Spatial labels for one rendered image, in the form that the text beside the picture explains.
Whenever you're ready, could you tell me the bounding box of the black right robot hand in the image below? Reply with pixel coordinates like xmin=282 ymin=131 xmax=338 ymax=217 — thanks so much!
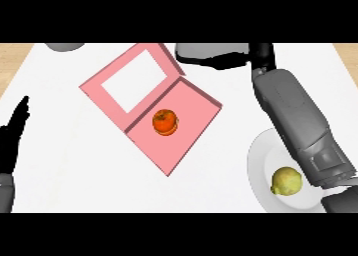
xmin=177 ymin=42 xmax=278 ymax=73

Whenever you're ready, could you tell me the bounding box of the pink cardboard box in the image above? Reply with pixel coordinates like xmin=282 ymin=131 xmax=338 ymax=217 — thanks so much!
xmin=78 ymin=42 xmax=225 ymax=178

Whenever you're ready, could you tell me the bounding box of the white plate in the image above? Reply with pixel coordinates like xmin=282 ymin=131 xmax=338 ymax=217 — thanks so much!
xmin=245 ymin=127 xmax=337 ymax=214

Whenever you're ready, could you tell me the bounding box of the yellow-green squash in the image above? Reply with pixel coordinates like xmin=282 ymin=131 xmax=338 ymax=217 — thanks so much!
xmin=269 ymin=166 xmax=304 ymax=197

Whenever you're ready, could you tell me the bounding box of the large grey rounded object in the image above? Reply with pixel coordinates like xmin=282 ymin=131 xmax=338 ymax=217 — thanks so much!
xmin=174 ymin=42 xmax=251 ymax=60

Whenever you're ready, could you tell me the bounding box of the orange round fruit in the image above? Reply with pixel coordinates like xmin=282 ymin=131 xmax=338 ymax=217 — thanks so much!
xmin=151 ymin=108 xmax=180 ymax=137

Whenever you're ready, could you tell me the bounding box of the small grey rounded object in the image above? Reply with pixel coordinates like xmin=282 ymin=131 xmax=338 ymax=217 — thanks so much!
xmin=43 ymin=42 xmax=86 ymax=53

